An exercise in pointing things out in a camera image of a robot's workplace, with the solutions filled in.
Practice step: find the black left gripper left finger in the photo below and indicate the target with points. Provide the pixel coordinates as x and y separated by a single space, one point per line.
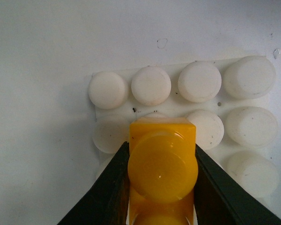
106 203

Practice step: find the yellow two-stud block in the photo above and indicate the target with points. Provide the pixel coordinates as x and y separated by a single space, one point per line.
162 171

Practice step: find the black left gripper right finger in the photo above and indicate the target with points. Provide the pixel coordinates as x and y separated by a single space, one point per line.
219 200

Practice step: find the white studded base plate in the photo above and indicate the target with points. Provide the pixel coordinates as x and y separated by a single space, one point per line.
225 99

